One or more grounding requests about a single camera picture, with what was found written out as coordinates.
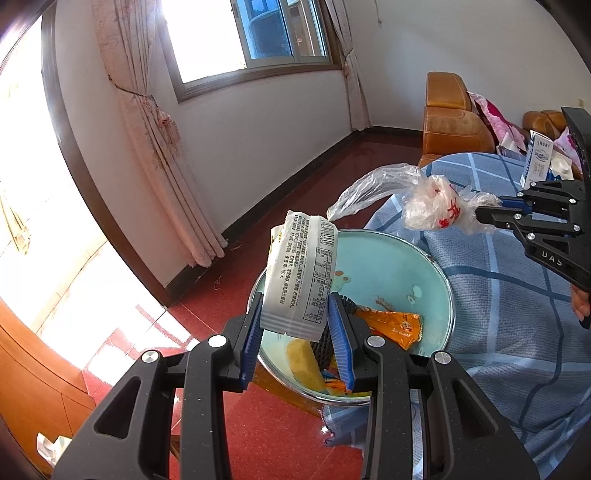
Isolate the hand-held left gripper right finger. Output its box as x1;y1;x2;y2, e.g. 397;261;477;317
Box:
325;293;541;480

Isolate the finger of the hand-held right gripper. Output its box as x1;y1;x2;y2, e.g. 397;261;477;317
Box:
478;209;581;241
496;179;581;212

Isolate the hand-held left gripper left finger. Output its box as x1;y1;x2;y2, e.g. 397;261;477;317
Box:
51;293;265;480

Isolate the black knobby scrubber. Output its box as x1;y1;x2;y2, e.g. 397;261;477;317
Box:
311;295;358;374

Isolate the blue orange snack packet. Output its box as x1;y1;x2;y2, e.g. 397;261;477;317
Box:
321;367;352;395

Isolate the yellow sponge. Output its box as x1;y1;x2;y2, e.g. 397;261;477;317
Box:
285;339;328;393

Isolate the clear red-printed plastic bag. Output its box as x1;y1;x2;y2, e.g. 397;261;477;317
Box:
327;162;502;235

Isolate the white snack packet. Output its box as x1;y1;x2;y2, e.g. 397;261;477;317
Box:
262;210;340;342

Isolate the light blue trash bin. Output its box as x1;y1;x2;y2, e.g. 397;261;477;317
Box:
252;228;455;406

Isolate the person's right hand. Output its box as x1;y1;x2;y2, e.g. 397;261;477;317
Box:
570;286;591;329

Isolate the tall white milk carton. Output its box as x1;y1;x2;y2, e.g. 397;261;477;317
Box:
519;130;555;190

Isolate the brown leather sofa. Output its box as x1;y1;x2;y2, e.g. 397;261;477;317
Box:
523;110;568;134

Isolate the brown leather armchair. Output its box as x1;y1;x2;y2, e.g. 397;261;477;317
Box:
418;71;497;169

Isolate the blue plaid tablecloth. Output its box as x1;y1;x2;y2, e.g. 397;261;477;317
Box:
321;151;591;476

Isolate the pink tied curtain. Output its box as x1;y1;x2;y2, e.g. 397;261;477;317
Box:
325;0;374;132
92;0;228;268

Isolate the orange wooden door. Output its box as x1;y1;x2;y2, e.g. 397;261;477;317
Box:
0;298;95;462

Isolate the white crumpled paper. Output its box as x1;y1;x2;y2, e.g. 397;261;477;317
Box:
36;431;74;464

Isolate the sliding glass window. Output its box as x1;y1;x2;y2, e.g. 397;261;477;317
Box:
157;0;345;102

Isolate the dark brown door frame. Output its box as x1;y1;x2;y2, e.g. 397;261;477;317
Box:
41;9;178;308

